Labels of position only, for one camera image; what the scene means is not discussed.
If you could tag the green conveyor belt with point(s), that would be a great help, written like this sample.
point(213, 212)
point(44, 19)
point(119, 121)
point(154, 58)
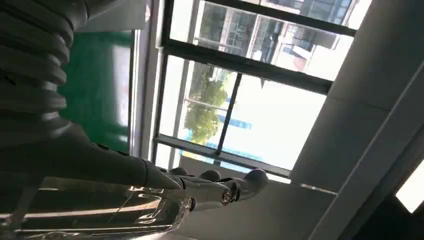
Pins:
point(92, 99)

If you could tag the silver conveyor frame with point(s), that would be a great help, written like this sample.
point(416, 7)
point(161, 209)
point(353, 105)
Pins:
point(134, 99)

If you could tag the dark window frame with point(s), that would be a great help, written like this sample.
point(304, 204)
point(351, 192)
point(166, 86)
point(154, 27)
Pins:
point(245, 64)

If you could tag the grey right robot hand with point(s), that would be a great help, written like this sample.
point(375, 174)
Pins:
point(82, 159)

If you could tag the building outside window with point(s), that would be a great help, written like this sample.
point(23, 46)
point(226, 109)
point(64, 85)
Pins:
point(238, 36)

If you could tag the green tree outside window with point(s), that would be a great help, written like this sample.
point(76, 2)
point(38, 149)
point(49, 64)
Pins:
point(205, 116)

